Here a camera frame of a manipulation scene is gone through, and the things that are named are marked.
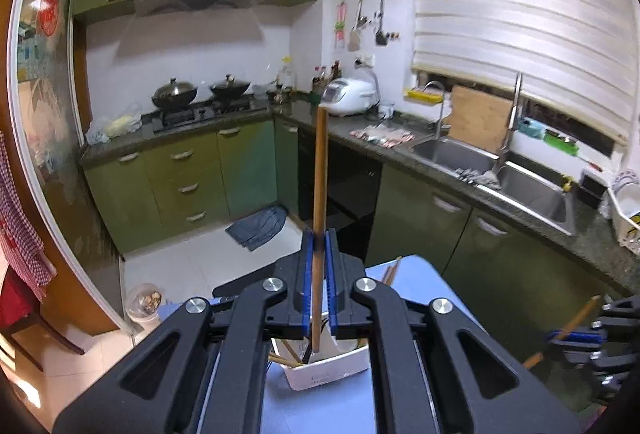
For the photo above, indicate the tall steel faucet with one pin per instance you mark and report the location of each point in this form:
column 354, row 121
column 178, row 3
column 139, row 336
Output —
column 515, row 103

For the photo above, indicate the floral glass sliding door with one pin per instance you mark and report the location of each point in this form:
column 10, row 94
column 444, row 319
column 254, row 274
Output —
column 55, row 113

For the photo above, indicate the small wok with lid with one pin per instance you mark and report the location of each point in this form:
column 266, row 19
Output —
column 229, row 87

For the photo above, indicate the grey blue floor rug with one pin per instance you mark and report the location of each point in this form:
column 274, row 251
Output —
column 257, row 226

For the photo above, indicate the hanging black spatula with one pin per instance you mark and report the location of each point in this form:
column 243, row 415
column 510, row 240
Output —
column 381, row 33

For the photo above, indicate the green windowsill container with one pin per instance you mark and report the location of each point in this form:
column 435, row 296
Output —
column 562, row 142

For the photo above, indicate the green lower cabinets with drawers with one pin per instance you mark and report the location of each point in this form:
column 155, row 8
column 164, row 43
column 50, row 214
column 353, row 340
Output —
column 190, row 184

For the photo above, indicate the grey dish rag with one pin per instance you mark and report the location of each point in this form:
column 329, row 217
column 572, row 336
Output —
column 475, row 176

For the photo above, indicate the hanging red green ornament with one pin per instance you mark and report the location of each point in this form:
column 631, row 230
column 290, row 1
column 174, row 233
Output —
column 340, row 23

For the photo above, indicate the red checkered cloth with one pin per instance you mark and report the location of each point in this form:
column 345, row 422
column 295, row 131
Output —
column 20, row 224

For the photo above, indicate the hanging light spatula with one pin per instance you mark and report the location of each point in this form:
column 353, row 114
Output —
column 356, row 36

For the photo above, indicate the curved steel faucet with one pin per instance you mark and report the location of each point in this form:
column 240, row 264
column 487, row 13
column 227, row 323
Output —
column 440, row 123

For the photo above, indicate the black gas stove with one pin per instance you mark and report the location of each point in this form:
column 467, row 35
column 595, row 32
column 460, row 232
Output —
column 200, row 113

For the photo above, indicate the black built-in appliance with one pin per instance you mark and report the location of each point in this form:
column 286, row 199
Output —
column 350, row 179

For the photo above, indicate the green lower cabinets under sink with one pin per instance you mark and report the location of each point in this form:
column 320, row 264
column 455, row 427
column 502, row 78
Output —
column 475, row 244

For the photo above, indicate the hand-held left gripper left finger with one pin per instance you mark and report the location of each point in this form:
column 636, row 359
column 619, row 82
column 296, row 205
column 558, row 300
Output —
column 307, row 284

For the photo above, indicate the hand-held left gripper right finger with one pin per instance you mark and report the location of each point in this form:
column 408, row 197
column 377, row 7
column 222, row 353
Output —
column 332, row 284

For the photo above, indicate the packets on counter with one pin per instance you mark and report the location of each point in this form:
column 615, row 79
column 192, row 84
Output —
column 382, row 136

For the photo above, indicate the stainless steel double sink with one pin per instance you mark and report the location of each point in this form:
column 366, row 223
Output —
column 450, row 153

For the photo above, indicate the white mug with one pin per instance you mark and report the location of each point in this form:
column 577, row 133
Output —
column 386, row 110

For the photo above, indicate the large wok with lid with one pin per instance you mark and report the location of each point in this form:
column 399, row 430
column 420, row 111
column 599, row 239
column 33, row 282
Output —
column 175, row 91

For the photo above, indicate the wooden cutting board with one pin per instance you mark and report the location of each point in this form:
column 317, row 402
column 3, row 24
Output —
column 477, row 118

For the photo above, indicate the dark wooden chair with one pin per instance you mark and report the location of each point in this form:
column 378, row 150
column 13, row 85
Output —
column 50, row 334

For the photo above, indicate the dark granite kitchen countertop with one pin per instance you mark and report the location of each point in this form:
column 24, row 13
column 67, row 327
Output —
column 590, row 234

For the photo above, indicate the cooking oil bottle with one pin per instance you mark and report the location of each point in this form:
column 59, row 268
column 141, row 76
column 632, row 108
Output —
column 286, row 76

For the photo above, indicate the blue printed tablecloth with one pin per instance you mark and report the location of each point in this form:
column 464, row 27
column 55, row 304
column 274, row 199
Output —
column 425, row 279

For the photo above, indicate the white wall outlet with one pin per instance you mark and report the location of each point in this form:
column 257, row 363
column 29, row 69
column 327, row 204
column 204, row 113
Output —
column 365, row 61

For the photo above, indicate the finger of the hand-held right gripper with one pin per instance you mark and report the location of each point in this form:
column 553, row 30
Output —
column 600, row 356
column 580, row 337

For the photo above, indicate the trash bin with bag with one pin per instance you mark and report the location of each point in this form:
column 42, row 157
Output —
column 142, row 301

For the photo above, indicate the white dish rack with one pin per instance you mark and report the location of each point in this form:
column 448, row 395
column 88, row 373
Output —
column 620, row 214

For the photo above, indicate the plastic bag on counter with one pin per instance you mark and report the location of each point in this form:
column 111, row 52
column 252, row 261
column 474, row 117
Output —
column 117, row 123

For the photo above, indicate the group of condiment bottles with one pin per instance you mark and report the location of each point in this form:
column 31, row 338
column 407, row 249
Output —
column 325, row 78

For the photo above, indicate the white plastic utensil holder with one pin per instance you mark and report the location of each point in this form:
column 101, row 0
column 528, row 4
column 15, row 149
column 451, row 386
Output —
column 325, row 374

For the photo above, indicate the white rice cooker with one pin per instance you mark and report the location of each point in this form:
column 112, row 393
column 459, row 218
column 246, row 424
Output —
column 350, row 93

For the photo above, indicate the yellow green sponge caddy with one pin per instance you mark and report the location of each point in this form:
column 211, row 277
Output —
column 425, row 95

